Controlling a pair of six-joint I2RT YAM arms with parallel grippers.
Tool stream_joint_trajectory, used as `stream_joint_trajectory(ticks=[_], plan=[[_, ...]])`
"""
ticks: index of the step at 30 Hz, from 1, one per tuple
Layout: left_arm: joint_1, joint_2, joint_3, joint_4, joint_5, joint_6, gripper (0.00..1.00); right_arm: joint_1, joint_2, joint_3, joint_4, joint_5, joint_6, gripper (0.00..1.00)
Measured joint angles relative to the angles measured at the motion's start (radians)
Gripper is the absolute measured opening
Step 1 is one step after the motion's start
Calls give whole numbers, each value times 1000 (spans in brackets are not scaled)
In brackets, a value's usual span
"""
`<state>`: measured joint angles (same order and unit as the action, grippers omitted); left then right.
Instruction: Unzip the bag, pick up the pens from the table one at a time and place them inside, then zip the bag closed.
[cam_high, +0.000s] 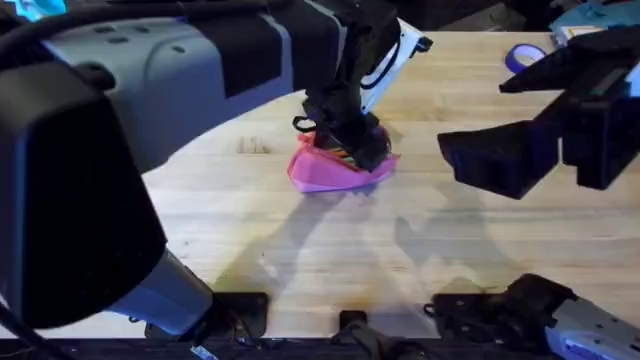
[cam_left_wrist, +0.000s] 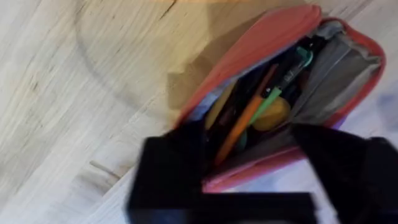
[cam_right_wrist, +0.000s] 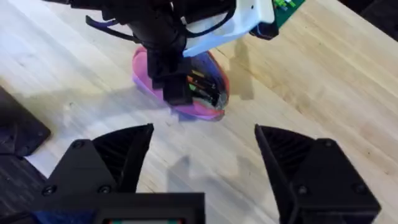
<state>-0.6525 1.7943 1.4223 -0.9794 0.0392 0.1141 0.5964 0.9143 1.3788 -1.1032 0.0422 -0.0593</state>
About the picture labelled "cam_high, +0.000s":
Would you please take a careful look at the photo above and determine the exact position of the pink soft zip bag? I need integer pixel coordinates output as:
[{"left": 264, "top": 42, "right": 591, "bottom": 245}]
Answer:
[{"left": 286, "top": 125, "right": 401, "bottom": 194}]

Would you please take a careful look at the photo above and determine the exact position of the purple tape roll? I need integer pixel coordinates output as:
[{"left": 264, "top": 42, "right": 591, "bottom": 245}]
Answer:
[{"left": 503, "top": 42, "right": 549, "bottom": 76}]

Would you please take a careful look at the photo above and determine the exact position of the white left wrist plate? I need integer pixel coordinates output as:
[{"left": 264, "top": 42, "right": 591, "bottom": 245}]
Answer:
[{"left": 359, "top": 18, "right": 434, "bottom": 115}]

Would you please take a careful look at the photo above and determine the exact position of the heap of blue and white boxes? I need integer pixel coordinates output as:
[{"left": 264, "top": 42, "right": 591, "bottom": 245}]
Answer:
[{"left": 548, "top": 0, "right": 640, "bottom": 47}]

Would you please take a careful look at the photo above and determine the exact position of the cyan glowing screen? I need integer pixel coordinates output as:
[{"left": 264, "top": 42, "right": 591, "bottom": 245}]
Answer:
[{"left": 8, "top": 0, "right": 68, "bottom": 22}]

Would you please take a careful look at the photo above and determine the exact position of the black rail clamp with strap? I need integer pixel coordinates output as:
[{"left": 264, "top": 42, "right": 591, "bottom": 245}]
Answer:
[{"left": 330, "top": 308, "right": 407, "bottom": 360}]

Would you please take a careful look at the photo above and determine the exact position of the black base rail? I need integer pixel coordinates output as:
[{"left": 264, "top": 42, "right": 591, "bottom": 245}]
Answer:
[{"left": 0, "top": 336, "right": 553, "bottom": 360}]

